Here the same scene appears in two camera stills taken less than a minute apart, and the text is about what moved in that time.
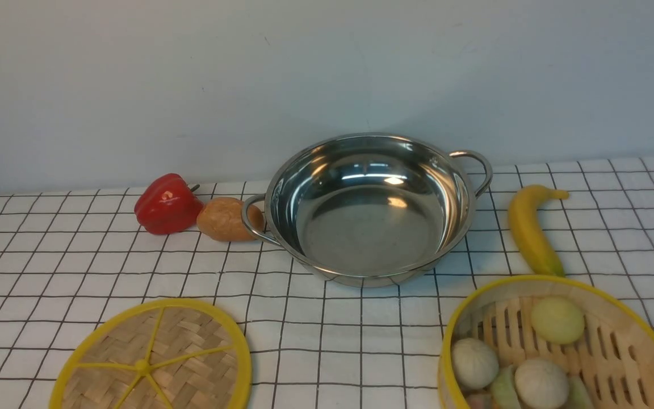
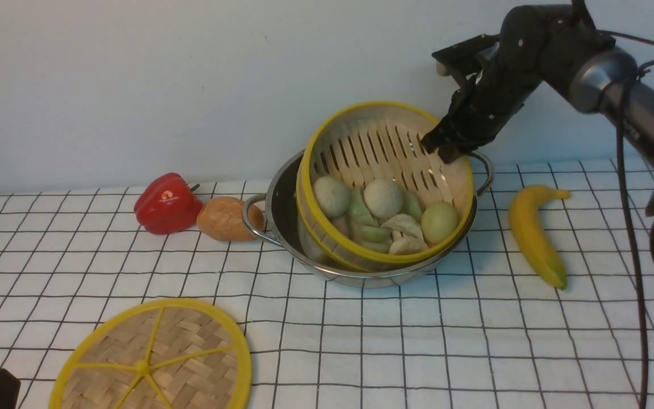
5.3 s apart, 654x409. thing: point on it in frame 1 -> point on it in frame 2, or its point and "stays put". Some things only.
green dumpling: (504, 392) -> (359, 212)
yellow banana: (523, 204) stays put
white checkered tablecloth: (38, 266) stays put
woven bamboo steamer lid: (174, 353) stays put
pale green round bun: (557, 320) -> (440, 221)
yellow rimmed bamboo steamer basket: (620, 350) -> (369, 197)
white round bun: (541, 384) -> (383, 197)
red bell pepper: (167, 205) stays put
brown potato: (220, 218) stays put
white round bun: (475, 364) -> (332, 195)
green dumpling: (579, 396) -> (412, 205)
